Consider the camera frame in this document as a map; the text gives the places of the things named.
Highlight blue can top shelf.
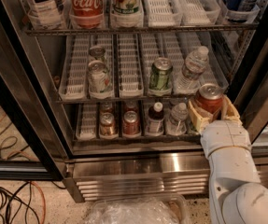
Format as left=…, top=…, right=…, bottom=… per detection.
left=219, top=0, right=259, bottom=22

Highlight brown can bottom shelf back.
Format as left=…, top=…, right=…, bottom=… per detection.
left=100, top=102, right=114, bottom=113

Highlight red can bottom shelf back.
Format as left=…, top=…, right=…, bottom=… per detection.
left=123, top=101, right=138, bottom=112

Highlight black cables on floor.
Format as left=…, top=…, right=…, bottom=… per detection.
left=0, top=121, right=66, bottom=224

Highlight white soda can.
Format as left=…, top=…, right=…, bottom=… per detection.
left=89, top=45, right=106, bottom=62
left=88, top=60, right=112, bottom=99

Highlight water bottle bottom shelf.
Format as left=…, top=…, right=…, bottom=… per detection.
left=166, top=103, right=188, bottom=136

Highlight brown can shelf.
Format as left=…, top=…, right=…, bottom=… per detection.
left=99, top=112, right=118, bottom=138
left=100, top=102, right=114, bottom=113

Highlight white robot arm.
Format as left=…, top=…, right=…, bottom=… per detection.
left=188, top=97, right=268, bottom=224

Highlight red coke can shelf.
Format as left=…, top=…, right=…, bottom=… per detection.
left=195, top=83, right=223, bottom=114

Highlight dark juice bottle bottom shelf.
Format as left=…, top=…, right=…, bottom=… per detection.
left=147, top=102, right=164, bottom=136

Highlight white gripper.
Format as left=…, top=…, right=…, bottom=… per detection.
left=188, top=95, right=251, bottom=159

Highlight clear water bottle middle shelf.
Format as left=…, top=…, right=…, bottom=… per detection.
left=175, top=46, right=209, bottom=94

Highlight white soda can behind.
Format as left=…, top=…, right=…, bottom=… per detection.
left=89, top=45, right=106, bottom=62

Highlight clear plastic bin with bag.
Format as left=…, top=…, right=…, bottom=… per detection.
left=83, top=194, right=192, bottom=224

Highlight green label soda bottle top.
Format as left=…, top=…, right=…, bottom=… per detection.
left=110, top=0, right=142, bottom=28

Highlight red can bottom shelf front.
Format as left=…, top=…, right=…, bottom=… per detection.
left=122, top=111, right=140, bottom=136

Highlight tea bottle top shelf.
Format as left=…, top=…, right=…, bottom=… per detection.
left=26, top=0, right=66, bottom=30

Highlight glass fridge door left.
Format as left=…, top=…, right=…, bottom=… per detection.
left=0, top=49, right=64, bottom=181

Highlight orange cable on floor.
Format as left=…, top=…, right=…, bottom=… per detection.
left=0, top=106, right=47, bottom=224

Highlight white soda can front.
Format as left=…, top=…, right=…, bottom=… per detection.
left=88, top=60, right=112, bottom=99

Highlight stainless steel fridge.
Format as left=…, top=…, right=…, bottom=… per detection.
left=0, top=0, right=268, bottom=203

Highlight large coca-cola bottle top shelf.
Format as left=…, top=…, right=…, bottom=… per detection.
left=70, top=0, right=103, bottom=28

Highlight brown can bottom shelf front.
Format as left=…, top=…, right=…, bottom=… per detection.
left=99, top=112, right=118, bottom=138

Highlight green soda can middle shelf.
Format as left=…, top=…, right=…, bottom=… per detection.
left=148, top=57, right=173, bottom=94

